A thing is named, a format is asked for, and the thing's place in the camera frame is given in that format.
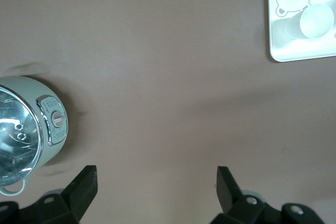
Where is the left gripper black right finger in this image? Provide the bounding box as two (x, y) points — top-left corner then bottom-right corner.
(212, 166), (283, 224)

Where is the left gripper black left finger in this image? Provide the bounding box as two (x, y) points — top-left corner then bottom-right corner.
(19, 165), (98, 224)

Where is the cream tray with bear print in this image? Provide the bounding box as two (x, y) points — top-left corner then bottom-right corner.
(267, 0), (336, 63)

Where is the glass pot lid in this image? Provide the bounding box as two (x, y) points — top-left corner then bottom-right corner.
(0, 84), (43, 183)

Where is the grey pot with glass lid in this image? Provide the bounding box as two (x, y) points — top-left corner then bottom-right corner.
(0, 76), (69, 196)

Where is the brown table cover sheet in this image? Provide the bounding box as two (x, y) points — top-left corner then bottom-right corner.
(0, 0), (336, 224)

